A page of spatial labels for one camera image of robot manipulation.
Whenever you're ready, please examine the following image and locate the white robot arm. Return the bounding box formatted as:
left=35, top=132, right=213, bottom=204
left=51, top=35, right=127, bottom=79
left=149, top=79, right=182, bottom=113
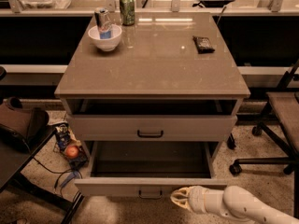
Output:
left=170, top=186, right=299, bottom=224

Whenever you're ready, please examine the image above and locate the grey drawer cabinet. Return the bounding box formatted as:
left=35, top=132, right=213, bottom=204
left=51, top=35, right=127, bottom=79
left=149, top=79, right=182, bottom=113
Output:
left=54, top=11, right=251, bottom=161

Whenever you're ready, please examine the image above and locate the black office chair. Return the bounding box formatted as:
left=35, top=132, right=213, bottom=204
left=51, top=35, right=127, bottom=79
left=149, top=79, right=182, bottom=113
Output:
left=229, top=61, right=299, bottom=217

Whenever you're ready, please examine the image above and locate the red apple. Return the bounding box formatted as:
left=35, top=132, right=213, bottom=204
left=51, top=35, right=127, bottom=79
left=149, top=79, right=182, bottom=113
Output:
left=64, top=146, right=78, bottom=159

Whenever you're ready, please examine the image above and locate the blue chip bag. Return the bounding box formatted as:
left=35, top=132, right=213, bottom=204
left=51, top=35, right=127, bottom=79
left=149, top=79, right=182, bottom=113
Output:
left=55, top=123, right=71, bottom=151

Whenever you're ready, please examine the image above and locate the white ceramic bowl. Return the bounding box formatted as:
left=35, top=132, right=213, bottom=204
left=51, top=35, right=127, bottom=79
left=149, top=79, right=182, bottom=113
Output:
left=88, top=24, right=122, bottom=51

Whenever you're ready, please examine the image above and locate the black side table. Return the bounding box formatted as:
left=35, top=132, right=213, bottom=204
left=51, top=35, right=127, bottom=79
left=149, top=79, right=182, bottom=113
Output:
left=0, top=125, right=84, bottom=224

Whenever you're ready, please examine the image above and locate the brown bag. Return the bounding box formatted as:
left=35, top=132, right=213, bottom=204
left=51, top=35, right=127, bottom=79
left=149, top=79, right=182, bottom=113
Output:
left=0, top=97, right=49, bottom=152

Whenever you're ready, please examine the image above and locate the silver blue can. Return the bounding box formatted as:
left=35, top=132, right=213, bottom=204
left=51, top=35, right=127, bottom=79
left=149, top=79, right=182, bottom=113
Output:
left=94, top=7, right=112, bottom=39

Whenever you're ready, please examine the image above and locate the green soda can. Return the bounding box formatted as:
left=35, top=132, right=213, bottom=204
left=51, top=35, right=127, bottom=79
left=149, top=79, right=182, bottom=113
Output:
left=120, top=0, right=135, bottom=26

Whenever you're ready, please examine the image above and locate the upper drawer with black handle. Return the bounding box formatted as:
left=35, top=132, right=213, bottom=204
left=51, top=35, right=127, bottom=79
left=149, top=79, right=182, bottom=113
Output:
left=67, top=115, right=236, bottom=142

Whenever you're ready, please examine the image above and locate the black floor cable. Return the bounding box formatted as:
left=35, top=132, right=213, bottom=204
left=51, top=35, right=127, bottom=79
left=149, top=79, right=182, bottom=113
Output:
left=32, top=156, right=84, bottom=203

